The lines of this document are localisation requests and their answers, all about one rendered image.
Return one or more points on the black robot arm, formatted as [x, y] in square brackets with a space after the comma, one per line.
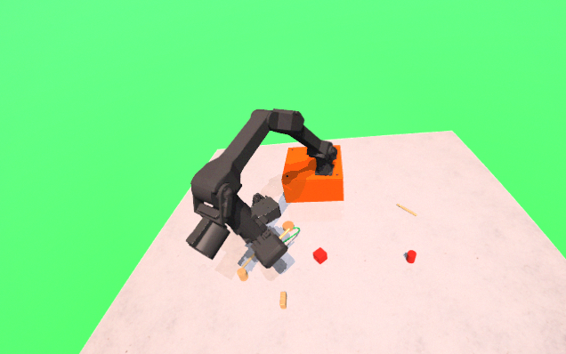
[217, 183]

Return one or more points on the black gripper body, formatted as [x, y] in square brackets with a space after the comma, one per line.
[269, 249]

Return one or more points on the orange round disc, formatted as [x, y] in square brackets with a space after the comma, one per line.
[288, 225]

